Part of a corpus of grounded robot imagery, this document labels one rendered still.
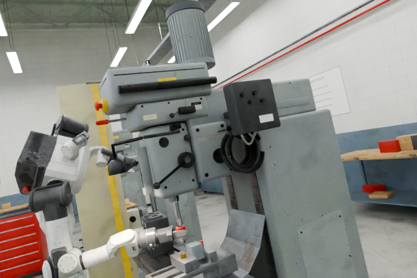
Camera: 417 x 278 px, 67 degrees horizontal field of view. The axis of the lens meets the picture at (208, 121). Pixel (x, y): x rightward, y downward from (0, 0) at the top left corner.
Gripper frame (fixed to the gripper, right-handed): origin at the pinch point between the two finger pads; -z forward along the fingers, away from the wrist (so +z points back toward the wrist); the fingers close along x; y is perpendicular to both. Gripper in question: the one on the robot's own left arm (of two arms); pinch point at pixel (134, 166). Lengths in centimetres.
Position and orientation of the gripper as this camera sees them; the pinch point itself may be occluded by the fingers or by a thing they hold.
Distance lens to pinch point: 214.0
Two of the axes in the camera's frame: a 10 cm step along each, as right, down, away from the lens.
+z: -7.2, -3.7, -5.8
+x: 6.8, -5.2, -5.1
